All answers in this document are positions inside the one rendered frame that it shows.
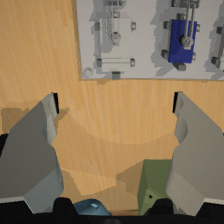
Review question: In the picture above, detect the red-handled toggle clamp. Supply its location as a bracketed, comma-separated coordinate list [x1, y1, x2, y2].
[104, 0, 127, 47]

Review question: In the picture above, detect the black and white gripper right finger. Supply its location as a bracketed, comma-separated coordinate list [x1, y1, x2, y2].
[165, 91, 224, 224]

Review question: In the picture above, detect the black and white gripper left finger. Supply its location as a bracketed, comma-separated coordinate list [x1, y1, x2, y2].
[0, 92, 64, 224]

